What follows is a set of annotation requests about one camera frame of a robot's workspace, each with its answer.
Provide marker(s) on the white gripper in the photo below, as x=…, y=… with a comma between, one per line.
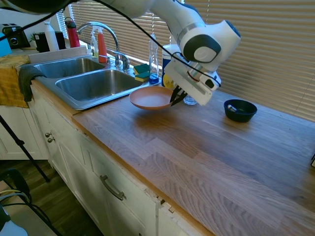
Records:
x=189, y=84

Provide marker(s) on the orange plate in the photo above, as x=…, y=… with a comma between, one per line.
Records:
x=151, y=98

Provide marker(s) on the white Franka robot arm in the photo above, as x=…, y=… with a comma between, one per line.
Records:
x=204, y=46

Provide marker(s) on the stainless steel double sink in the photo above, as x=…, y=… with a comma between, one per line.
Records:
x=98, y=83

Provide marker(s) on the clear drinking glass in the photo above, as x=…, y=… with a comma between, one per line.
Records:
x=190, y=100

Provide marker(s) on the Lysol wipes canister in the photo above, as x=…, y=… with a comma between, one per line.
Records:
x=166, y=82

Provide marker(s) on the green yellow sponge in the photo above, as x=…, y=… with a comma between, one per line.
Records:
x=141, y=68
x=142, y=76

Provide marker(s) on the clear dish soap bottle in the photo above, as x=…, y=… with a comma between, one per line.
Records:
x=153, y=61

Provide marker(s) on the small metal piece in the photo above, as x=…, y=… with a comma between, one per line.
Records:
x=231, y=107

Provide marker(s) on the dark blue bowl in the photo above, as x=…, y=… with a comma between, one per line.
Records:
x=240, y=111

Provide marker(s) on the orange spray bottle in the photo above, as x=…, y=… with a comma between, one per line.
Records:
x=102, y=46

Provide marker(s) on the clear yellow soap bottle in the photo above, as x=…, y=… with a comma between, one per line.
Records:
x=94, y=48

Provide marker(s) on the wide beige window blind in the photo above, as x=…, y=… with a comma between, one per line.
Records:
x=270, y=49

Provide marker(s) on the chrome faucet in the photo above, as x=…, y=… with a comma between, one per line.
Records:
x=98, y=23

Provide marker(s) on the white kitchen cabinet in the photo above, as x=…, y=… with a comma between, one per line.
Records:
x=81, y=167

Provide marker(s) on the red water bottle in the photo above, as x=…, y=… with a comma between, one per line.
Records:
x=73, y=34

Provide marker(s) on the round metal cabinet knob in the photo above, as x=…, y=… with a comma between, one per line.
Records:
x=48, y=134
x=51, y=140

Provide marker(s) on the white bottle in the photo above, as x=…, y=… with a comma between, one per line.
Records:
x=51, y=37

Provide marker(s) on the black container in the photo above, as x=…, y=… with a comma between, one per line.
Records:
x=40, y=43

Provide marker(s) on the grey cloth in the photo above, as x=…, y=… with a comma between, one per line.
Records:
x=25, y=78

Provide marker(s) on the small green plant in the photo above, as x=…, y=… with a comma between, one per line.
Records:
x=32, y=37

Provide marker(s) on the black tripod leg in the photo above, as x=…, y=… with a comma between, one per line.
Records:
x=24, y=150

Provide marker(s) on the yellow patterned cloth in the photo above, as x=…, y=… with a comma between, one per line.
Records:
x=9, y=83

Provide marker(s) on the black toaster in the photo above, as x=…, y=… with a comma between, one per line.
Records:
x=16, y=38

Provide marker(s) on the light blue plastic object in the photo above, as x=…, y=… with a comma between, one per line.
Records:
x=4, y=48

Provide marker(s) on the black rounded equipment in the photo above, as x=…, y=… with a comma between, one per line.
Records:
x=17, y=180

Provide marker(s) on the black stand leg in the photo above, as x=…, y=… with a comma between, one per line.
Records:
x=41, y=217

